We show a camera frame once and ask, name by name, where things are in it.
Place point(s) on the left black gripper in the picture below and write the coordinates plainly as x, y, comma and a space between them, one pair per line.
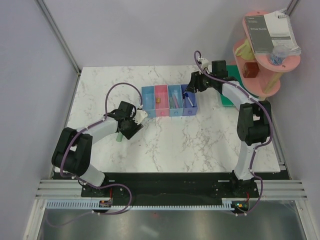
135, 128

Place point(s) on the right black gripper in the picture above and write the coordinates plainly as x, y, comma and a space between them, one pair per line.
195, 83

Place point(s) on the green highlighter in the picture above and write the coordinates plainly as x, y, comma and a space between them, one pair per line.
172, 103
119, 137

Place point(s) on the blue cap marker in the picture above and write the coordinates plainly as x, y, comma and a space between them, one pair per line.
190, 102

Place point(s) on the pink highlighter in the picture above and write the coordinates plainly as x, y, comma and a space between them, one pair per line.
175, 101

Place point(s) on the purple bin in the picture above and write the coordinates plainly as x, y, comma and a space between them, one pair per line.
187, 109

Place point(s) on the light blue bin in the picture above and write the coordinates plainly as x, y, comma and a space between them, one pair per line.
148, 100

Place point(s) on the pink bin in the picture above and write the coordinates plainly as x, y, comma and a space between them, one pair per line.
162, 109

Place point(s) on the medium blue bin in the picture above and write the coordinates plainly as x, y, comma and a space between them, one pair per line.
176, 89

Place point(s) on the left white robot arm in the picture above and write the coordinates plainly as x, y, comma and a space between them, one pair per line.
72, 154

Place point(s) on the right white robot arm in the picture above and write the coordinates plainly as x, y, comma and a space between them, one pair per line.
254, 125

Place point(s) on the green cutting mat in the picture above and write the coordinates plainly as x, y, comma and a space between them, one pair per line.
233, 71

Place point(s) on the brown box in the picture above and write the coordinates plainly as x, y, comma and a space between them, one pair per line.
250, 70

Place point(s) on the pink tiered shelf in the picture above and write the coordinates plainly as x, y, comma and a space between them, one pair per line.
267, 82

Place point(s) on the setup guide booklet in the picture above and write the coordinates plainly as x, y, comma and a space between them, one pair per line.
258, 27

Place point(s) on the clear jar of clips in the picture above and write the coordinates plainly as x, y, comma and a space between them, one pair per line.
278, 55

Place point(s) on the spiral notebook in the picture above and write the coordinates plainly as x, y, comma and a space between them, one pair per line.
279, 26

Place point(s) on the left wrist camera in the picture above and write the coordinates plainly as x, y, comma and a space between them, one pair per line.
140, 115

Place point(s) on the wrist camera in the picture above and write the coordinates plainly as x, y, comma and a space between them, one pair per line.
140, 115
203, 63

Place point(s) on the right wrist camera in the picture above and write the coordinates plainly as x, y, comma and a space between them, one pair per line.
203, 63

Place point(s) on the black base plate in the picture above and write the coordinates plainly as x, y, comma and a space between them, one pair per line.
169, 188

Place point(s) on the aluminium rail frame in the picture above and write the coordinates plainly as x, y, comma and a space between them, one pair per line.
269, 190

